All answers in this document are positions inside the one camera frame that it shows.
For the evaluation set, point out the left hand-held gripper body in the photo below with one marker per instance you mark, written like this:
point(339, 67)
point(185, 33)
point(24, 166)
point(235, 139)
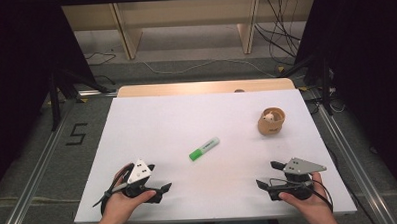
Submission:
point(139, 174)

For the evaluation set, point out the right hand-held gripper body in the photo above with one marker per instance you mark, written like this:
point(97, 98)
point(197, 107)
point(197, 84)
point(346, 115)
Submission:
point(297, 175)

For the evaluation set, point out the person's right hand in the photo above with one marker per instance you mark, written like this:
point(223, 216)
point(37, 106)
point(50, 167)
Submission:
point(310, 206)

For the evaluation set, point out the person's left hand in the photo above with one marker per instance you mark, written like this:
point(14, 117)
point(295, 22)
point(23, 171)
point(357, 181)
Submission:
point(118, 208)

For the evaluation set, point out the round wooden cup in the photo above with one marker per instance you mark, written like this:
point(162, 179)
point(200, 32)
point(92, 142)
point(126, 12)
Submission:
point(271, 126)

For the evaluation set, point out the small white figure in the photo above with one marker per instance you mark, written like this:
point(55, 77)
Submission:
point(268, 116)

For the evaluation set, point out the green highlighter marker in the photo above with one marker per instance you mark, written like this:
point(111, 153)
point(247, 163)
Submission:
point(204, 148)

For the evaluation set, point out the white board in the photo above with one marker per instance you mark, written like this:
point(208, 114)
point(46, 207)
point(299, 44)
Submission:
point(203, 118)

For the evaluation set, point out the small brown round object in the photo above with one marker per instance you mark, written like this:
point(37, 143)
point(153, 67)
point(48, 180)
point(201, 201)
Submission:
point(239, 90)

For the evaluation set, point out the wooden table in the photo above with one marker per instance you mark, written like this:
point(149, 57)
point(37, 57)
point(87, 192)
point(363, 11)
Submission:
point(185, 88)

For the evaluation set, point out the black tripod stand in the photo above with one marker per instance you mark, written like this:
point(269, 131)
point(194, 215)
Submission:
point(318, 74)
point(65, 86)

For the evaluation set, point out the dark curtain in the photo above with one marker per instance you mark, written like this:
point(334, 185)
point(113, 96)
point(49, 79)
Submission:
point(368, 69)
point(22, 81)

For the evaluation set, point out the light wooden desk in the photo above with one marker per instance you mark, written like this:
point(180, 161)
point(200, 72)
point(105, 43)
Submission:
point(127, 31)

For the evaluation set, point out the aluminium floor rail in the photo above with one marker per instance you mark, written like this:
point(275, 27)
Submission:
point(32, 184)
point(355, 166)

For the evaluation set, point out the short aluminium rail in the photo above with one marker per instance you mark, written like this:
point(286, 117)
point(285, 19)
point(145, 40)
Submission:
point(96, 93)

